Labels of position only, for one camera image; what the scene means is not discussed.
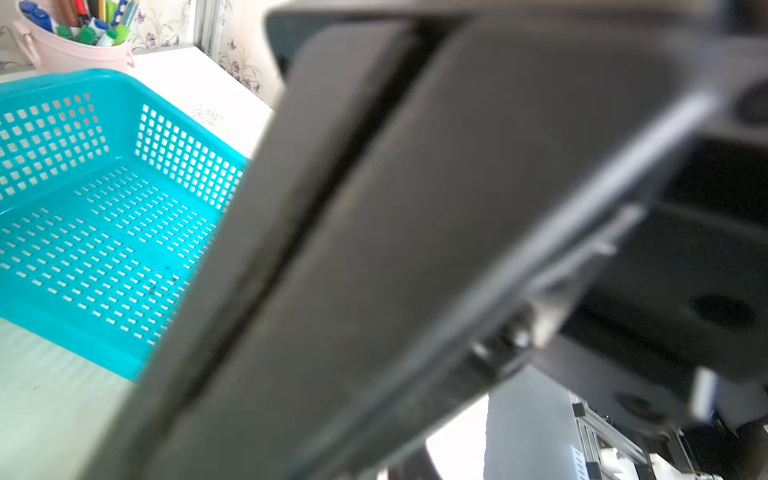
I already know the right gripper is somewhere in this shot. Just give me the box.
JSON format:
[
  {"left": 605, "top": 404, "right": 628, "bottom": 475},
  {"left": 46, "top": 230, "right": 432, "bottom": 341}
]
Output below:
[{"left": 267, "top": 1, "right": 767, "bottom": 429}]

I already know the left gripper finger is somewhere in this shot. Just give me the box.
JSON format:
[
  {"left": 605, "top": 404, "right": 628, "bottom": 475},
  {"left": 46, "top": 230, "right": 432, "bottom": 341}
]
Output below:
[{"left": 387, "top": 446, "right": 442, "bottom": 480}]

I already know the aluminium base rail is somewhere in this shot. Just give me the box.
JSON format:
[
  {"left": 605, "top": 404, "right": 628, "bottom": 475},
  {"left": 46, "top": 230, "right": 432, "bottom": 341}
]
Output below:
[{"left": 569, "top": 392, "right": 656, "bottom": 480}]

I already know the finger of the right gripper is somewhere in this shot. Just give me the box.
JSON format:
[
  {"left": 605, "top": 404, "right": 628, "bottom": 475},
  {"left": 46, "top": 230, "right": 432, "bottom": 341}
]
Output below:
[
  {"left": 143, "top": 17, "right": 711, "bottom": 479},
  {"left": 84, "top": 20, "right": 416, "bottom": 479}
]

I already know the pink pen cup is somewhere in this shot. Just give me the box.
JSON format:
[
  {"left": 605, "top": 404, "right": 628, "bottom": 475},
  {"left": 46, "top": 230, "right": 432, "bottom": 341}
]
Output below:
[{"left": 12, "top": 1, "right": 135, "bottom": 73}]

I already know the teal plastic basket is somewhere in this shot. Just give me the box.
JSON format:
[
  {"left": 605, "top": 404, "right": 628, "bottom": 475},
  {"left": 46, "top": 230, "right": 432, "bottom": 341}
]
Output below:
[{"left": 1, "top": 70, "right": 248, "bottom": 380}]

